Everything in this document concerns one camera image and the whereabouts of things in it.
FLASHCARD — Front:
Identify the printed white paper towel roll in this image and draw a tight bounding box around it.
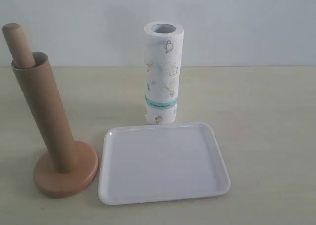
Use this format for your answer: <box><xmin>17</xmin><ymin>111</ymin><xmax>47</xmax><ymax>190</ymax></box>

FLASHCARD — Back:
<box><xmin>144</xmin><ymin>21</ymin><xmax>184</xmax><ymax>124</ymax></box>

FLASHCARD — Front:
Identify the brown cardboard tube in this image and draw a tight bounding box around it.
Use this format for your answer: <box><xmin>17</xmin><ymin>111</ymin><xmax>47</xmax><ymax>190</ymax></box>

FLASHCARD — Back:
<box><xmin>11</xmin><ymin>52</ymin><xmax>77</xmax><ymax>173</ymax></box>

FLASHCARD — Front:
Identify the wooden paper towel holder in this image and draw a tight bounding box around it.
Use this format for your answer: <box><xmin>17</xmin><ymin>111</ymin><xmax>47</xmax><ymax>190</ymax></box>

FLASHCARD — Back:
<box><xmin>2</xmin><ymin>23</ymin><xmax>98</xmax><ymax>198</ymax></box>

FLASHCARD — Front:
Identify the white plastic tray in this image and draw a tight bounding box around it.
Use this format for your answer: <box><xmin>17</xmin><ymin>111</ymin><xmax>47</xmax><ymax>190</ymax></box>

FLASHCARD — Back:
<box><xmin>98</xmin><ymin>122</ymin><xmax>231</xmax><ymax>205</ymax></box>

